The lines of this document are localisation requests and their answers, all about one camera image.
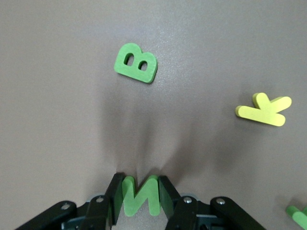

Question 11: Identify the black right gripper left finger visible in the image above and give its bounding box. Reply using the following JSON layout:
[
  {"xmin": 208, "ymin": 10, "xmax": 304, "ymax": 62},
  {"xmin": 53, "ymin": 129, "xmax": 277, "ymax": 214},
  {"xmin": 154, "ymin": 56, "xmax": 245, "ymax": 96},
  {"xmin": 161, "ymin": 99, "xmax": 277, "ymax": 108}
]
[{"xmin": 81, "ymin": 172, "xmax": 126, "ymax": 230}]

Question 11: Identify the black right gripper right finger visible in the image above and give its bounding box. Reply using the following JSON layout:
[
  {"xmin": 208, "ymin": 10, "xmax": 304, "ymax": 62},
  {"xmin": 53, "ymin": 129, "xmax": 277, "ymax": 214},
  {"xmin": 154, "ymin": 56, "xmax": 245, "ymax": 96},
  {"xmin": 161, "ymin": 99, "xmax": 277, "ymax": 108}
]
[{"xmin": 158, "ymin": 176, "xmax": 200, "ymax": 230}]

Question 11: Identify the green letter N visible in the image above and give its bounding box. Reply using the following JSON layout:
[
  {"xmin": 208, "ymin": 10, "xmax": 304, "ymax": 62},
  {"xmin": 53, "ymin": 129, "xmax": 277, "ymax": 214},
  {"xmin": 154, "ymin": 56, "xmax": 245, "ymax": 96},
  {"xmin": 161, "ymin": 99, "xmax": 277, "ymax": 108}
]
[{"xmin": 121, "ymin": 174, "xmax": 161, "ymax": 217}]

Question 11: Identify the green digit 6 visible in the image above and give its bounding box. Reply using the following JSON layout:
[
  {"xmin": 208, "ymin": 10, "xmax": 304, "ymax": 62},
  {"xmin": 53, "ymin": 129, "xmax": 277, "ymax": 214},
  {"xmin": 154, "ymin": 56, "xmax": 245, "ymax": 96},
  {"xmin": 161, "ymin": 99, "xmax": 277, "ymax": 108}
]
[{"xmin": 285, "ymin": 205, "xmax": 307, "ymax": 228}]

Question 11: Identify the yellow letter K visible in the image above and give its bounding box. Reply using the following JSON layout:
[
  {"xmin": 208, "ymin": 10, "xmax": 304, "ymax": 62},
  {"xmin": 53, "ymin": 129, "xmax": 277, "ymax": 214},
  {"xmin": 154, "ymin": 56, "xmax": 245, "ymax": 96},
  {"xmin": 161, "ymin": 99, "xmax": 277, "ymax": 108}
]
[{"xmin": 236, "ymin": 92, "xmax": 293, "ymax": 127}]

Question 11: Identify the green letter B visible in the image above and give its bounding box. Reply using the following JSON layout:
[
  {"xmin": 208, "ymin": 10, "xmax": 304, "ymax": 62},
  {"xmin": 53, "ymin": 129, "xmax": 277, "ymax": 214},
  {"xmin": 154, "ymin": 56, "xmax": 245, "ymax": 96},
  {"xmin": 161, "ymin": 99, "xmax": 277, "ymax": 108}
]
[{"xmin": 113, "ymin": 42, "xmax": 159, "ymax": 84}]

